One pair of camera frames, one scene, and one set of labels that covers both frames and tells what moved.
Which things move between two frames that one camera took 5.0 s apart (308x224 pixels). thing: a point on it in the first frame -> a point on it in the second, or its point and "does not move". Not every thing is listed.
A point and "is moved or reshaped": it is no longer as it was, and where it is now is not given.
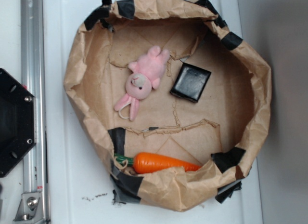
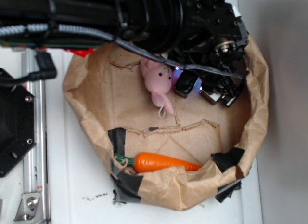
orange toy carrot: x=147 y=163 does not move
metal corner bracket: x=30 y=208 does not move
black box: x=190 y=82 is moved or reshaped
